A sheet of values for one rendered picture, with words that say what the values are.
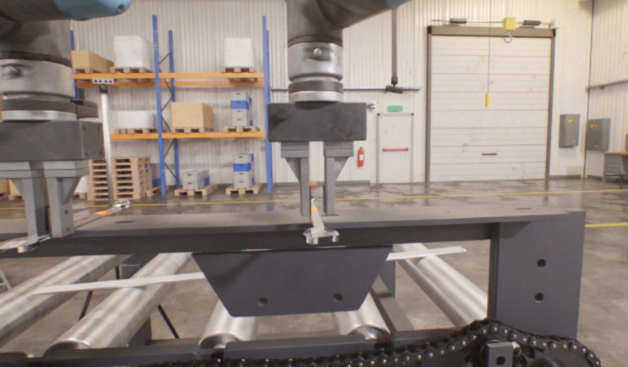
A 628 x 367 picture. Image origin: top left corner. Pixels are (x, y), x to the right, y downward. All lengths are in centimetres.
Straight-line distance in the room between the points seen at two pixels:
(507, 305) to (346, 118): 46
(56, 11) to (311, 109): 27
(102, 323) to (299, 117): 64
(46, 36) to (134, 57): 871
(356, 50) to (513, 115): 546
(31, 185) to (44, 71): 15
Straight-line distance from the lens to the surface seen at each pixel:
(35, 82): 51
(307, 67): 40
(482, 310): 84
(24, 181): 54
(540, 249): 70
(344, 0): 35
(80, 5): 37
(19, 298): 113
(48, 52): 51
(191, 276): 97
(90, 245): 65
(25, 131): 52
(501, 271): 66
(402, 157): 1010
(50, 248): 69
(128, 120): 906
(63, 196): 52
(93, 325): 85
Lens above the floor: 128
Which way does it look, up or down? 5 degrees down
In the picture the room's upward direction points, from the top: 1 degrees counter-clockwise
